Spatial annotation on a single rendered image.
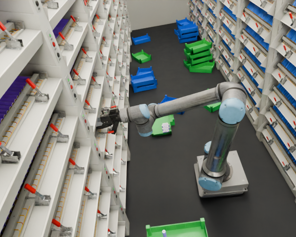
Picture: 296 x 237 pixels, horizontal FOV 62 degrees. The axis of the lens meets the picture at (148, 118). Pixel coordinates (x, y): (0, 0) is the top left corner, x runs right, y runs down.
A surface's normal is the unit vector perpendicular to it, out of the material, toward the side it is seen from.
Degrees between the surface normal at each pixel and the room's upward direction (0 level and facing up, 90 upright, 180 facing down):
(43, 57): 90
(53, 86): 16
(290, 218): 0
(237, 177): 4
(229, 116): 85
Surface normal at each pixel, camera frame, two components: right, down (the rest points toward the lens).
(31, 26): 0.04, 0.61
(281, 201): -0.16, -0.77
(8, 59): 0.11, -0.79
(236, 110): -0.34, 0.57
